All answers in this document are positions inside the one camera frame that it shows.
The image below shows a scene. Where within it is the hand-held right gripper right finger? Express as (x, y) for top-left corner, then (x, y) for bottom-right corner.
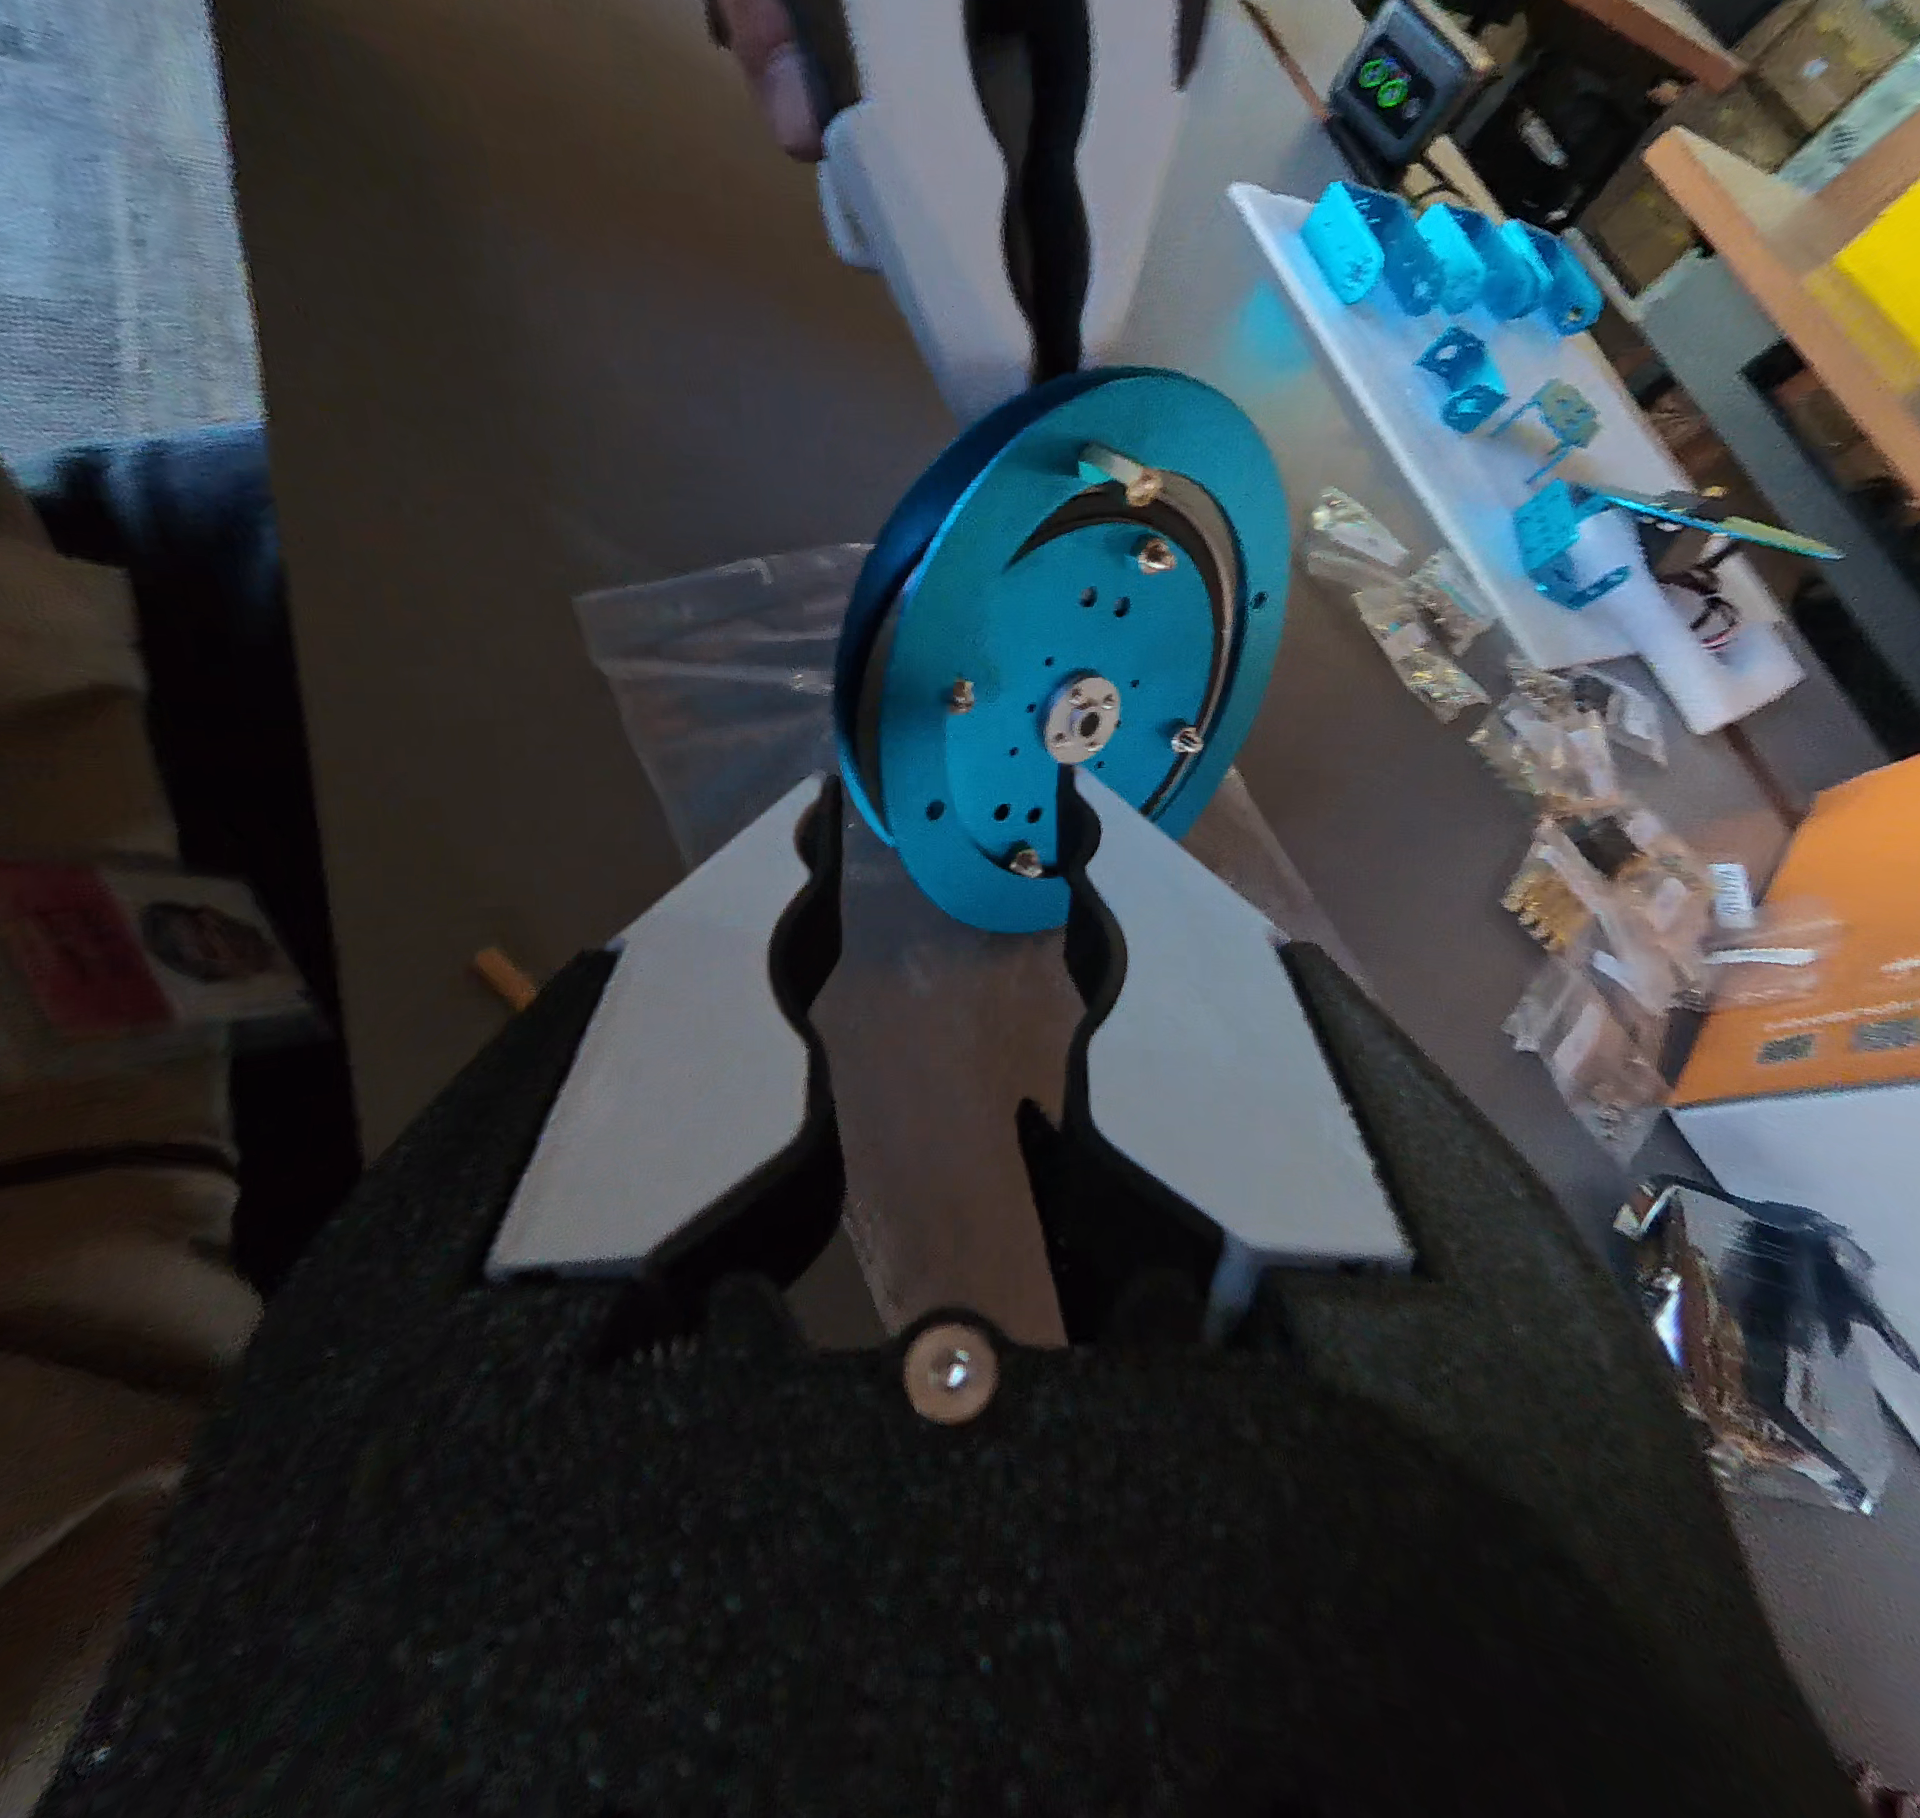
(1049, 769), (1419, 1278)

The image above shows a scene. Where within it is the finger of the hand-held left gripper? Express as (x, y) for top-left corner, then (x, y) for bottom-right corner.
(817, 0), (1060, 411)
(1047, 0), (1202, 379)

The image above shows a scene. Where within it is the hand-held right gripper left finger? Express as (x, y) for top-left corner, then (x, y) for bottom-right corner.
(480, 773), (848, 1280)

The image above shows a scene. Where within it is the blue round turntable assembly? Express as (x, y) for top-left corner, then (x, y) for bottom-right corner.
(832, 366), (1294, 935)

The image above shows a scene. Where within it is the person's left hand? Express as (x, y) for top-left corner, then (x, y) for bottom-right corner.
(682, 0), (830, 168)

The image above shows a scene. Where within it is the small grey display device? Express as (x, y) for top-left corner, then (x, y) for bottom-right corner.
(1328, 0), (1498, 173)

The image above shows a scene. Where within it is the white foam sheet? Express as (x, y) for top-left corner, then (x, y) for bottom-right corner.
(1227, 181), (1809, 738)

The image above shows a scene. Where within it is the clear plastic bag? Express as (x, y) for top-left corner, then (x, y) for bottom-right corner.
(575, 543), (1307, 1347)

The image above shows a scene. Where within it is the pile of small hardware bags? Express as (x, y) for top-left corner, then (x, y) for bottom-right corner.
(1303, 485), (1763, 1151)

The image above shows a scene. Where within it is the shiny foil bag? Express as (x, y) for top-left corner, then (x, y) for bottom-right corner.
(1613, 1173), (1920, 1516)

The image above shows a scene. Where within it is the orange white cardboard box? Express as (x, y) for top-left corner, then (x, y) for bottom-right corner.
(1663, 753), (1920, 1347)

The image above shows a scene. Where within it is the teal oval plate with servo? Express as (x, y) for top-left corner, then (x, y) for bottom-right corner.
(1589, 488), (1848, 563)

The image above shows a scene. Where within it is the yellow bin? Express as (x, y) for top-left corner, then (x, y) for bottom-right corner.
(1808, 219), (1920, 396)

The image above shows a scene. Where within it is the large blue U bracket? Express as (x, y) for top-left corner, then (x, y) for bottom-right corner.
(1493, 218), (1609, 337)
(1409, 200), (1501, 320)
(1297, 181), (1419, 307)

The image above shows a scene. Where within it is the small blue bracket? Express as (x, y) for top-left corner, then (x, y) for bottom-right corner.
(1418, 324), (1511, 432)

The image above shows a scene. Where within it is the blue angled bracket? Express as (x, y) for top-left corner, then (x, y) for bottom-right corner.
(1508, 376), (1601, 478)

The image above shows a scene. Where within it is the wide blue U bracket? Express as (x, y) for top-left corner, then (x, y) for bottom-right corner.
(1513, 479), (1637, 605)

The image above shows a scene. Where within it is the red white servo cable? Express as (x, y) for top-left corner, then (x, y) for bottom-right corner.
(1664, 558), (1787, 650)

